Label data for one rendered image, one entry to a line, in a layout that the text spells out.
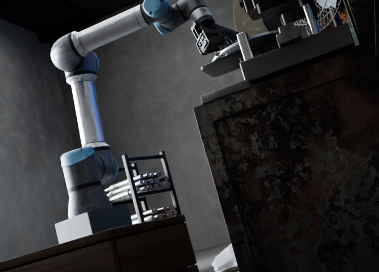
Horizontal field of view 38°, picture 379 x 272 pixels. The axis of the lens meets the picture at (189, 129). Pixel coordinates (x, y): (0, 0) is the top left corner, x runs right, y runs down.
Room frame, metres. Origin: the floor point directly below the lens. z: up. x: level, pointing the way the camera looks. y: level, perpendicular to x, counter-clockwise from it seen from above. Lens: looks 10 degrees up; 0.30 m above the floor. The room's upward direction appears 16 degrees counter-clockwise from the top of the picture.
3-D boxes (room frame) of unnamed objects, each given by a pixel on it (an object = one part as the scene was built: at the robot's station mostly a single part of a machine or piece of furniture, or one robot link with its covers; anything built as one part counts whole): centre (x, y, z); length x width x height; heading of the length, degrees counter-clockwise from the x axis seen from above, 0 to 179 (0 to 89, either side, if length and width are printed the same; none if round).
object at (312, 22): (1.52, -0.42, 0.81); 0.02 x 0.02 x 0.14
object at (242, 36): (1.49, -0.22, 0.75); 0.03 x 0.03 x 0.10; 72
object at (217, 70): (1.67, -0.22, 0.72); 0.25 x 0.14 x 0.14; 72
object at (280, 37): (1.45, -0.34, 0.76); 0.17 x 0.06 x 0.10; 162
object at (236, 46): (1.65, -0.27, 0.78); 0.29 x 0.29 x 0.01
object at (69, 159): (1.87, 0.40, 0.62); 0.13 x 0.12 x 0.14; 165
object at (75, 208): (1.86, 0.40, 0.50); 0.15 x 0.15 x 0.10
